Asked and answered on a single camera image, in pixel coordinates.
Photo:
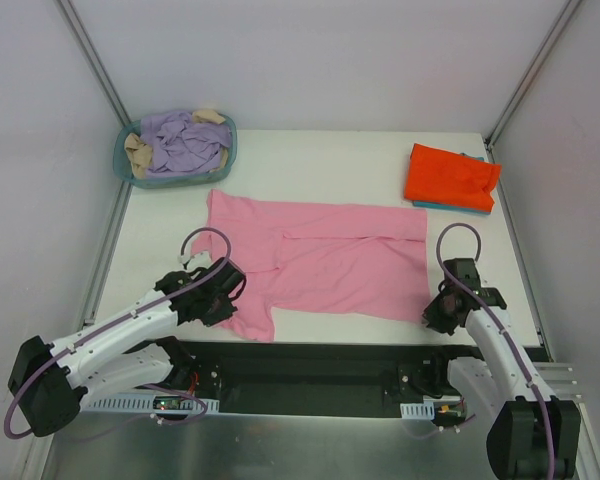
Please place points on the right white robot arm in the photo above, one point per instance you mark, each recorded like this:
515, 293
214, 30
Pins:
531, 432

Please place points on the right aluminium frame post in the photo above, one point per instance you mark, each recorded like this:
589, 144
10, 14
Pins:
551, 39

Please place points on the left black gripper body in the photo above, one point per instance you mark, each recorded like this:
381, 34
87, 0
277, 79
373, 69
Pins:
220, 304

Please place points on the orange folded t shirt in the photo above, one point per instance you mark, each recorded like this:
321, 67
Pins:
450, 179

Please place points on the aluminium frame post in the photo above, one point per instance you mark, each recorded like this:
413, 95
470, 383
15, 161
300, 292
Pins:
551, 39
72, 18

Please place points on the teal folded t shirt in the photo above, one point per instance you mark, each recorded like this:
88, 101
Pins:
451, 208

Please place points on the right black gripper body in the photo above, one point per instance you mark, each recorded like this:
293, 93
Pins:
438, 317

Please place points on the beige t shirt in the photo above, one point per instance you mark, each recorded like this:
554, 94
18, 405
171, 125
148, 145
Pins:
139, 154

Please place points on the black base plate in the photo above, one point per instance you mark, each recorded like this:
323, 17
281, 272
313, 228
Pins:
321, 380

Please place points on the left aluminium frame post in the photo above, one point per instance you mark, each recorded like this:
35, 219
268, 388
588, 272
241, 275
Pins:
72, 18

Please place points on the right white cable duct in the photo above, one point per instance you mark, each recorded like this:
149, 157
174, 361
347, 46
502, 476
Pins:
424, 411

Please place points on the purple t shirt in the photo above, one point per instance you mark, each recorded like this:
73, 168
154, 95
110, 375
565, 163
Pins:
182, 146

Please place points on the left white cable duct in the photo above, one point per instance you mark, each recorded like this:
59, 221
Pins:
145, 403

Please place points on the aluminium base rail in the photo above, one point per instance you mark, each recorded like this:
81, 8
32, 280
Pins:
557, 380

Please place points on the teal laundry basket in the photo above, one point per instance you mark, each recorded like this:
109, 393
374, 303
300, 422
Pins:
122, 168

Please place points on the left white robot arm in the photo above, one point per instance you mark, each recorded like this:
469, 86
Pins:
52, 382

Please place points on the pink t shirt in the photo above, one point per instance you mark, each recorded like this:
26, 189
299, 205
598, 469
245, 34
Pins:
318, 258

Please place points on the white cable duct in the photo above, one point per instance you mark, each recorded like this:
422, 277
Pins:
145, 403
424, 411

